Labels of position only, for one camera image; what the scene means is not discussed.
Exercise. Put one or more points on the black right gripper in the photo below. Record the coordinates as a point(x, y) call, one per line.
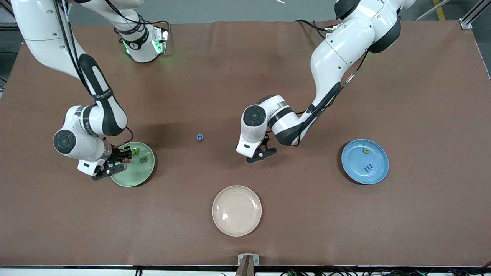
point(117, 154)

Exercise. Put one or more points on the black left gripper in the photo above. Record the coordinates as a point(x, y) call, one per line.
point(265, 140)

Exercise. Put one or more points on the green foam letter N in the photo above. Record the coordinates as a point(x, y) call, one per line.
point(135, 151)

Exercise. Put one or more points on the green foam letter B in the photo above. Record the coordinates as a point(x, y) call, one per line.
point(143, 159)

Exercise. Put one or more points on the blue foam letter m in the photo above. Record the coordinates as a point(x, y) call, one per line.
point(369, 168)

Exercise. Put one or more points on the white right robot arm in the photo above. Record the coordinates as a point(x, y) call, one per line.
point(42, 38)

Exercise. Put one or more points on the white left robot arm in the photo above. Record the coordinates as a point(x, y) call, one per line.
point(345, 42)

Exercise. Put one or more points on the light green plate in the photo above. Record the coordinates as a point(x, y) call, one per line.
point(138, 174)

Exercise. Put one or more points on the beige plate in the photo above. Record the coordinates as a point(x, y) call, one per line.
point(236, 211)

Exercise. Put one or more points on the brown table cover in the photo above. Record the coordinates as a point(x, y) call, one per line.
point(245, 76)

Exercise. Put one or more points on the blue plate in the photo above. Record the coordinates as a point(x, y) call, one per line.
point(356, 161)

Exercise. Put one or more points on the thin white rod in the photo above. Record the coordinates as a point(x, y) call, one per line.
point(431, 10)

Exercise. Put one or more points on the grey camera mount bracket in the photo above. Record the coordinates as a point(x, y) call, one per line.
point(248, 262)

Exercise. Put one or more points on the aluminium frame profile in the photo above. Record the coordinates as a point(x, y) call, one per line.
point(7, 19)
point(473, 15)

